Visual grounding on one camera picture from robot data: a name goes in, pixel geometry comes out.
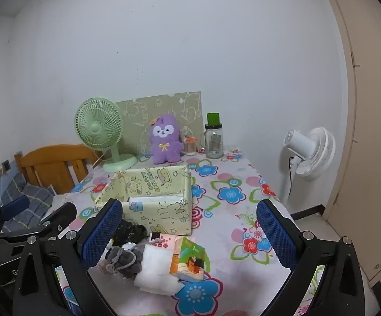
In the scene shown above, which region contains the wooden bed headboard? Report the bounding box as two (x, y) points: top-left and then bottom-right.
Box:
(14, 144), (103, 195)

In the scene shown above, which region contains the floral tablecloth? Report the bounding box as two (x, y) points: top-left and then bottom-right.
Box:
(39, 148), (329, 316)

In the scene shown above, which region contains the pink tissue packet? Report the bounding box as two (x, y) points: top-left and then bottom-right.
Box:
(149, 233), (185, 254)

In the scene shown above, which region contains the grey plaid blanket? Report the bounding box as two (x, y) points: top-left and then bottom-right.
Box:
(0, 173), (55, 234)

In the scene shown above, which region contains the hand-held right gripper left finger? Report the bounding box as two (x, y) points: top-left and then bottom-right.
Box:
(13, 198), (124, 316)

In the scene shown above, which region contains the purple plush toy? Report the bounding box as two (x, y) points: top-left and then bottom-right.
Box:
(149, 113), (183, 164)

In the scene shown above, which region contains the green cartoon print board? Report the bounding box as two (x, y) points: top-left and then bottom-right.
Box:
(116, 91), (202, 157)

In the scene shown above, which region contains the yellow cartoon print storage box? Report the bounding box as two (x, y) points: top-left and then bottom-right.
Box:
(94, 165), (194, 236)

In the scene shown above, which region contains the small jar with orange lid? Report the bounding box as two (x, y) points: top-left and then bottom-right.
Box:
(183, 136), (198, 156)

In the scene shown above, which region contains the white cloth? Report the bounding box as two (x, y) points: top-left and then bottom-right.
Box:
(134, 244), (184, 296)

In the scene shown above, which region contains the black plastic bag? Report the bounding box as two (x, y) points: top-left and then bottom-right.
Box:
(111, 219), (148, 247)

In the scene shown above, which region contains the white standing fan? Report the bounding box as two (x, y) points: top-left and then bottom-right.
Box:
(280, 127), (336, 206)

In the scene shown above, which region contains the green desk fan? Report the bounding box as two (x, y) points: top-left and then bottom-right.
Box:
(75, 97), (138, 172)

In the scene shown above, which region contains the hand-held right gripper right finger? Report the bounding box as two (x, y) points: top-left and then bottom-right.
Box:
(256, 199), (366, 316)

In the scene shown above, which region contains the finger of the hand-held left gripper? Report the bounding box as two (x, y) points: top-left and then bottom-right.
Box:
(0, 195), (30, 236)
(0, 202), (78, 247)

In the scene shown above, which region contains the white tissue pack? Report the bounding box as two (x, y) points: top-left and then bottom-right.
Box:
(128, 195), (187, 205)

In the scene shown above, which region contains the beige door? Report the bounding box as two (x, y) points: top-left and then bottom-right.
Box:
(319, 0), (381, 287)

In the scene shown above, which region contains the grey knit sock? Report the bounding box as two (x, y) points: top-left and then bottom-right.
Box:
(100, 246), (144, 279)

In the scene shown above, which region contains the glass mason jar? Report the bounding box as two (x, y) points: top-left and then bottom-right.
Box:
(204, 123), (224, 159)

